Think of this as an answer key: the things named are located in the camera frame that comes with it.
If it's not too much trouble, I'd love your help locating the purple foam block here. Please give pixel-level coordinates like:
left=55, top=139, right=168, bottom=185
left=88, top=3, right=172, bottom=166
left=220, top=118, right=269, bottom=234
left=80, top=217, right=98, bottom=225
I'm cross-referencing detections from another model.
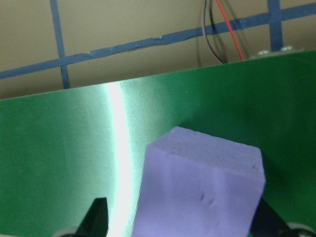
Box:
left=132, top=126, right=267, bottom=237

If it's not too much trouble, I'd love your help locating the green belt conveyor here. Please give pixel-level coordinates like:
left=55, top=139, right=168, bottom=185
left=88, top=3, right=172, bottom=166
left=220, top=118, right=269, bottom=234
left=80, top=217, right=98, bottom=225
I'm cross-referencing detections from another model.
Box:
left=0, top=48, right=316, bottom=237

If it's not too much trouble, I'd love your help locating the red conveyor wire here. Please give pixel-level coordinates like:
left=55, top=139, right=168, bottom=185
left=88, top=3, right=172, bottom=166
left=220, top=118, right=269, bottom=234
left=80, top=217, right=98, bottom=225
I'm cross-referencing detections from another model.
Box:
left=214, top=0, right=245, bottom=61

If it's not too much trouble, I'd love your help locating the dark brown conveyor wire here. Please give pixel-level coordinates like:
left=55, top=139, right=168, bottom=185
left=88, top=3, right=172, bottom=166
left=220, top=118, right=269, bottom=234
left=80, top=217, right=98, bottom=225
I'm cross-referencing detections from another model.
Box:
left=203, top=0, right=226, bottom=64

